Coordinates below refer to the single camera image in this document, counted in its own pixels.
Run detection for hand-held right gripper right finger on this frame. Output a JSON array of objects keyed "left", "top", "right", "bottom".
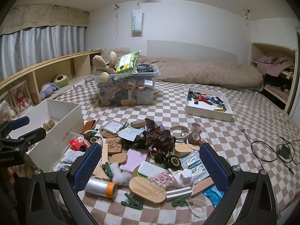
[{"left": 199, "top": 142, "right": 280, "bottom": 225}]

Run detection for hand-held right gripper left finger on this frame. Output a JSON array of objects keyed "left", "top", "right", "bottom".
[{"left": 25, "top": 142, "right": 104, "bottom": 225}]

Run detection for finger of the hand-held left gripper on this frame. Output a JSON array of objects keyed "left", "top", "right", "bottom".
[
  {"left": 0, "top": 116, "right": 30, "bottom": 134},
  {"left": 0, "top": 128, "right": 47, "bottom": 154}
]

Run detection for white cardboard box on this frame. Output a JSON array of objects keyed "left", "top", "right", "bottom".
[{"left": 8, "top": 99, "right": 85, "bottom": 173}]

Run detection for person's left hand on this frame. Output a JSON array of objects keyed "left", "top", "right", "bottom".
[{"left": 7, "top": 166, "right": 16, "bottom": 184}]

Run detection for clear case with beige doll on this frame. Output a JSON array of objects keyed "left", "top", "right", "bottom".
[{"left": 0, "top": 101, "right": 17, "bottom": 122}]

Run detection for large white sachet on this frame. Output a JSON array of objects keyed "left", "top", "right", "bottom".
[{"left": 61, "top": 151, "right": 85, "bottom": 164}]

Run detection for clear packet blue print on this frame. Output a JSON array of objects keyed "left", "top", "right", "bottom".
[{"left": 180, "top": 150, "right": 210, "bottom": 183}]

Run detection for masking film roll orange tape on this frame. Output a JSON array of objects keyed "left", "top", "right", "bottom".
[{"left": 84, "top": 176, "right": 118, "bottom": 198}]

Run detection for brown cardboard wedge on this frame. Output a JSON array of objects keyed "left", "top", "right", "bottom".
[{"left": 191, "top": 177, "right": 215, "bottom": 197}]

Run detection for clear case with red doll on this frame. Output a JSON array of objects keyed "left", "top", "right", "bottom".
[{"left": 9, "top": 81, "right": 33, "bottom": 116}]

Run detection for red snack packet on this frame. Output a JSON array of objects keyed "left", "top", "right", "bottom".
[{"left": 70, "top": 136, "right": 91, "bottom": 152}]

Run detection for white cotton ball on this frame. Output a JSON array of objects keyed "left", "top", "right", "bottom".
[
  {"left": 110, "top": 162, "right": 122, "bottom": 175},
  {"left": 112, "top": 172, "right": 133, "bottom": 184}
]

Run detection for white plastic bottle cap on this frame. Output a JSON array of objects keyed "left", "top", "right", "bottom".
[{"left": 176, "top": 169, "right": 194, "bottom": 187}]

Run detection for rounded wooden block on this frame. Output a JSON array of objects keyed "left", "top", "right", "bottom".
[{"left": 110, "top": 152, "right": 128, "bottom": 167}]

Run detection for carved wooden tag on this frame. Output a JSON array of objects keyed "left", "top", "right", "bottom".
[{"left": 105, "top": 137, "right": 123, "bottom": 156}]

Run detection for brown tape roll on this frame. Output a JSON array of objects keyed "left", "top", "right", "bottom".
[{"left": 189, "top": 132, "right": 204, "bottom": 146}]

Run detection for oval wooden box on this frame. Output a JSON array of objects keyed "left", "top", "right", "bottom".
[{"left": 174, "top": 143, "right": 200, "bottom": 157}]

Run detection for round cork coaster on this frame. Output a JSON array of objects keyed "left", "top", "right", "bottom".
[{"left": 100, "top": 129, "right": 119, "bottom": 138}]

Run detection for checkered bed sheet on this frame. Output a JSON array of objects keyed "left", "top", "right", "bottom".
[{"left": 48, "top": 76, "right": 300, "bottom": 225}]

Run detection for brown leather case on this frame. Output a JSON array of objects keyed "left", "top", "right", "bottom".
[{"left": 81, "top": 120, "right": 96, "bottom": 135}]

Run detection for purple plush toy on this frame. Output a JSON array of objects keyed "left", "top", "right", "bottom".
[{"left": 39, "top": 82, "right": 59, "bottom": 99}]

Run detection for white striped strip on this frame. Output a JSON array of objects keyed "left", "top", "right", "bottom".
[{"left": 166, "top": 186, "right": 193, "bottom": 197}]

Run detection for small patterned tape roll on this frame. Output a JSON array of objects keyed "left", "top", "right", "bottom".
[{"left": 190, "top": 122, "right": 202, "bottom": 134}]

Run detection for metal telescopic rod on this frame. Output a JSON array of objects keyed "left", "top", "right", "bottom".
[{"left": 239, "top": 128, "right": 265, "bottom": 170}]

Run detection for clear plastic case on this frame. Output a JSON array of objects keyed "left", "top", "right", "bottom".
[{"left": 104, "top": 120, "right": 125, "bottom": 135}]

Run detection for pink notepad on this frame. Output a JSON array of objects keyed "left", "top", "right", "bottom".
[{"left": 119, "top": 148, "right": 149, "bottom": 175}]

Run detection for white shallow tray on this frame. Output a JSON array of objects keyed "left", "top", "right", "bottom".
[{"left": 185, "top": 87, "right": 233, "bottom": 122}]

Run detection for bag of pink candies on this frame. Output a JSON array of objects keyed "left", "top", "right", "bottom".
[{"left": 148, "top": 169, "right": 181, "bottom": 189}]

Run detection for white printed leaflet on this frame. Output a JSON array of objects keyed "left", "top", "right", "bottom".
[{"left": 118, "top": 127, "right": 146, "bottom": 142}]

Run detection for clear tape roll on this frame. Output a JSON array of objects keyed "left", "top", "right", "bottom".
[{"left": 169, "top": 125, "right": 190, "bottom": 142}]

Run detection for avocado plush toy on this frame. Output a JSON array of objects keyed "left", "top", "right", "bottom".
[{"left": 53, "top": 74, "right": 69, "bottom": 88}]

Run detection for white case green base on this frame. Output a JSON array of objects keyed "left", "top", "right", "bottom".
[{"left": 137, "top": 161, "right": 167, "bottom": 177}]

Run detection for wooden bedside shelf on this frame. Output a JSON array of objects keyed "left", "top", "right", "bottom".
[{"left": 0, "top": 49, "right": 102, "bottom": 122}]

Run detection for dark wooden puzzle model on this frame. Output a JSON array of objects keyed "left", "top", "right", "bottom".
[{"left": 131, "top": 118, "right": 176, "bottom": 150}]

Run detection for wooden block brown top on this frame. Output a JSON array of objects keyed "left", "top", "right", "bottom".
[{"left": 130, "top": 120, "right": 148, "bottom": 128}]

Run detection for pile of colourful lighters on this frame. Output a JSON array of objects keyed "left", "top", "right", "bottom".
[{"left": 189, "top": 91, "right": 227, "bottom": 112}]

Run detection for small oval wooden tag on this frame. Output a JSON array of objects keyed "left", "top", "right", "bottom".
[{"left": 121, "top": 98, "right": 136, "bottom": 107}]

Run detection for grey curtain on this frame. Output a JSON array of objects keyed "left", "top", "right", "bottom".
[{"left": 0, "top": 25, "right": 86, "bottom": 80}]

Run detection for clear plastic storage bin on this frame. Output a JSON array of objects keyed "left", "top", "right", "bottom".
[{"left": 91, "top": 63, "right": 160, "bottom": 107}]

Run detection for brown quilt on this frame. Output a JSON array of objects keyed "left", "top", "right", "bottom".
[{"left": 138, "top": 56, "right": 264, "bottom": 92}]

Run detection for beige plush toy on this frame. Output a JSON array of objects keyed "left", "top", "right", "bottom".
[{"left": 92, "top": 51, "right": 117, "bottom": 73}]

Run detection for dark clothes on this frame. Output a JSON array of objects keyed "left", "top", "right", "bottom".
[{"left": 264, "top": 70, "right": 293, "bottom": 99}]

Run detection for beige printed valance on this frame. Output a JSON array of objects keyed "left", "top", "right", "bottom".
[{"left": 0, "top": 3, "right": 90, "bottom": 36}]

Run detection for green wet wipes pack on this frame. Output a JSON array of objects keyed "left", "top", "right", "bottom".
[{"left": 114, "top": 51, "right": 141, "bottom": 74}]

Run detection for black flat box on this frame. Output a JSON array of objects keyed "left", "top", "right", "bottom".
[{"left": 136, "top": 64, "right": 157, "bottom": 74}]

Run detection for pink clothes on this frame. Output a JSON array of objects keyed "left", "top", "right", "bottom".
[{"left": 255, "top": 56, "right": 294, "bottom": 75}]

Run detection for white hanging bag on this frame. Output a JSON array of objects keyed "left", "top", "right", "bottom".
[{"left": 131, "top": 3, "right": 144, "bottom": 33}]

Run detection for beige rope bundle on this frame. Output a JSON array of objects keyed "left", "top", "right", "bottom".
[{"left": 43, "top": 119, "right": 55, "bottom": 132}]

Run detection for white cable tie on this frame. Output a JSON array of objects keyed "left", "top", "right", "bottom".
[{"left": 185, "top": 198, "right": 208, "bottom": 218}]

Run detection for black power adapter with cable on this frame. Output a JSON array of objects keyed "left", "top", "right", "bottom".
[{"left": 251, "top": 139, "right": 300, "bottom": 175}]

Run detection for wooden wall niche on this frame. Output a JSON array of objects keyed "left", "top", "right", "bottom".
[{"left": 250, "top": 42, "right": 296, "bottom": 116}]

